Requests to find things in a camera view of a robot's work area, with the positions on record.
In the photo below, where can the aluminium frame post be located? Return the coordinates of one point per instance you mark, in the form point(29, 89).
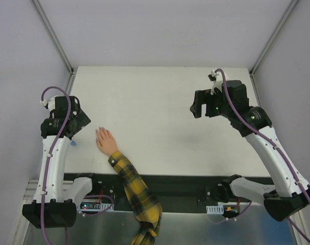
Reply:
point(52, 35)
point(273, 36)

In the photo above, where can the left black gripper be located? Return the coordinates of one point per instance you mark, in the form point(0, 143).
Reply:
point(81, 120)

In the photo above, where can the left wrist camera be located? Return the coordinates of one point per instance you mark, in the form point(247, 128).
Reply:
point(45, 102)

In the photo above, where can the yellow plaid sleeve forearm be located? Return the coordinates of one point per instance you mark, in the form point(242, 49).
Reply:
point(144, 204)

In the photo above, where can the right aluminium frame post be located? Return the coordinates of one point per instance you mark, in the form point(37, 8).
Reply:
point(273, 36)

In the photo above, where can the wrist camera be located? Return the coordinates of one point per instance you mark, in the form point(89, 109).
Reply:
point(45, 102)
point(216, 76)

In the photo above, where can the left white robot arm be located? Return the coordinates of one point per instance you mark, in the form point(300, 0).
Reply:
point(52, 205)

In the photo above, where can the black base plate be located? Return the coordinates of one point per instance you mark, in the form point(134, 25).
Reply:
point(177, 194)

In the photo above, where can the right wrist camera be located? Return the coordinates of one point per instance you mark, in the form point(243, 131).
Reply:
point(216, 76)

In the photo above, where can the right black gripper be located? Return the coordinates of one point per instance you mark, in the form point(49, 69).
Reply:
point(209, 103)

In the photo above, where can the left aluminium frame post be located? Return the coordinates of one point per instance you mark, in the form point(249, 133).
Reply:
point(52, 35)

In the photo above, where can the mannequin hand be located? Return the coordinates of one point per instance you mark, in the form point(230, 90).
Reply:
point(105, 141)

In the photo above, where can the right white cable duct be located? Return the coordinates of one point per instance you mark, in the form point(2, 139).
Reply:
point(216, 210)

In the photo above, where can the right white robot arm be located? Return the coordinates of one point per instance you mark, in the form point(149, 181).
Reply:
point(290, 191)

